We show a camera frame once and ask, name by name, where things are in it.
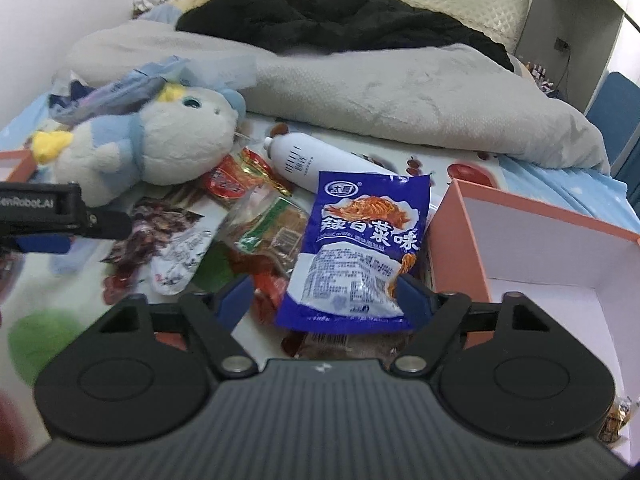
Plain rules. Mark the bedside clutter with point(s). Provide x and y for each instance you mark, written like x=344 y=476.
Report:
x=540 y=79

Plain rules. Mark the red peanut snack packet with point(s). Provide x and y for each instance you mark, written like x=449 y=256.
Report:
x=232 y=177

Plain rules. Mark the pink cardboard box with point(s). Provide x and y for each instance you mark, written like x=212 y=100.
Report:
x=550 y=260

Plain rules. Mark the blue snack packet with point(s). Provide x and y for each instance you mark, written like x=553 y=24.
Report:
x=357 y=245

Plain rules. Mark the black blanket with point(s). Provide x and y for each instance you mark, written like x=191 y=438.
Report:
x=325 y=15

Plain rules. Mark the black charger plug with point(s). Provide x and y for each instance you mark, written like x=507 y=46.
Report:
x=562 y=45

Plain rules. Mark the pale blue plush pillow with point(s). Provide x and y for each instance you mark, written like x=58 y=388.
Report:
x=167 y=10

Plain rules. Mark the blue plastic bag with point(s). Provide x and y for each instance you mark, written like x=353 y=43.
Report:
x=120 y=85

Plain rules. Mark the clear dark snack packet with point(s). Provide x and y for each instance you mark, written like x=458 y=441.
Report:
x=160 y=242

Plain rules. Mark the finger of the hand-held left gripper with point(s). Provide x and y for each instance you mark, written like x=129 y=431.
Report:
x=44 y=246
x=107 y=224

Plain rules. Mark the small yellow snack packet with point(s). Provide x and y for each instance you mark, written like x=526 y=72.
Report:
x=617 y=417

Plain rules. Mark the penguin plush toy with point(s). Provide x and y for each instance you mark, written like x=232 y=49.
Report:
x=160 y=135

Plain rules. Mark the blue chair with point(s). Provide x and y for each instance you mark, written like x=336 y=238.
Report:
x=617 y=107

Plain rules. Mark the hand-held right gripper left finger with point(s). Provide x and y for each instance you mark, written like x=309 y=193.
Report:
x=234 y=297

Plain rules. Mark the grey duvet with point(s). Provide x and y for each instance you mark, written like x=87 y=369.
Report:
x=400 y=90

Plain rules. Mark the grey wall cabinet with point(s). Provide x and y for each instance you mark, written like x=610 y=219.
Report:
x=575 y=5

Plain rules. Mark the white bottle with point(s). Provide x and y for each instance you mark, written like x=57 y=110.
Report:
x=310 y=162

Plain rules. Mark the small red snack packets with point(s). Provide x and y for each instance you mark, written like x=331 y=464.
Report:
x=265 y=300

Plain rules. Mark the green label snack packet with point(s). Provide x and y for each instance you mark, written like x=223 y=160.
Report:
x=270 y=230

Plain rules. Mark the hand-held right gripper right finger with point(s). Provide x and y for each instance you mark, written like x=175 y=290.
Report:
x=417 y=300

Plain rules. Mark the brown snack packet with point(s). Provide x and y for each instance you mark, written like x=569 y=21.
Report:
x=345 y=344

